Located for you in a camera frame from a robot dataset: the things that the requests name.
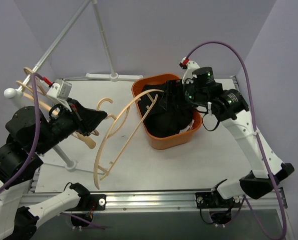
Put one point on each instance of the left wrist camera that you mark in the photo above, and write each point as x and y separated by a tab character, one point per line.
59	93

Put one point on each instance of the orange plastic basket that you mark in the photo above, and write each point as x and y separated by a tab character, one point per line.
170	141

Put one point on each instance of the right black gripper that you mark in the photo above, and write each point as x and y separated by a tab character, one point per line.
178	93

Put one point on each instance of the aluminium mounting rail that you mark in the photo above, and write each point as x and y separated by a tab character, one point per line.
155	201

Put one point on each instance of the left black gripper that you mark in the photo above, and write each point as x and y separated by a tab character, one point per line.
79	121

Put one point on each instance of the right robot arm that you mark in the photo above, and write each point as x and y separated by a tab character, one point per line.
199	89

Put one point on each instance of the wooden hanger for denim skirt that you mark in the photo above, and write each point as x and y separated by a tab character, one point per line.
87	140

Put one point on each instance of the wooden hanger for black skirt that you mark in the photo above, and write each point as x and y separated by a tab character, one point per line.
99	173

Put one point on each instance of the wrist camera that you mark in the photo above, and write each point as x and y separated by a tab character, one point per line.
189	66
59	93

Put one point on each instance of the white pleated skirt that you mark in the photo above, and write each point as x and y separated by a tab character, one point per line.
187	128

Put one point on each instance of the white metal clothes rack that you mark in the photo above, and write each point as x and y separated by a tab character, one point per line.
88	32

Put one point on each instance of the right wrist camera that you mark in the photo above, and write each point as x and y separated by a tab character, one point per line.
189	66

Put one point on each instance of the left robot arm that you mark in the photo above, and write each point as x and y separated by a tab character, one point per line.
31	135

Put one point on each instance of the black skirt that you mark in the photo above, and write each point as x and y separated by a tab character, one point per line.
164	125

